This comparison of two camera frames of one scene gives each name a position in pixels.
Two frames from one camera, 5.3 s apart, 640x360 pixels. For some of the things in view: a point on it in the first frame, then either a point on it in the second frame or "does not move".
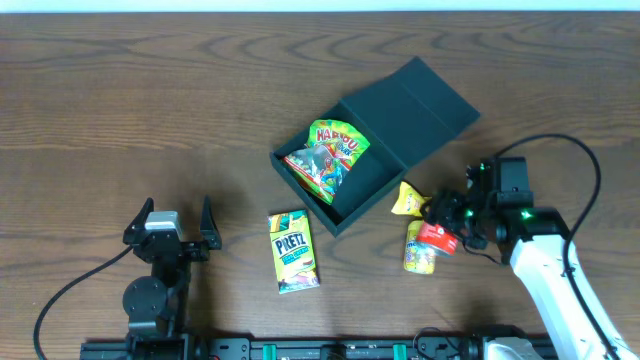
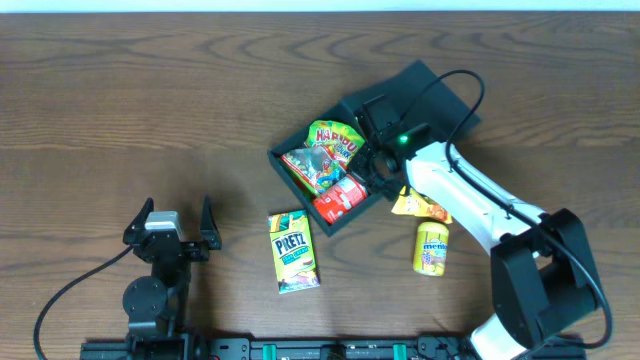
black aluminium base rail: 421,348 does not move
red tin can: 437,237 -> 334,203
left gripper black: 187,251 does not move
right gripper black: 451,210 -> 364,163
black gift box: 405,115 does not move
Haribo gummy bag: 320,166 does not move
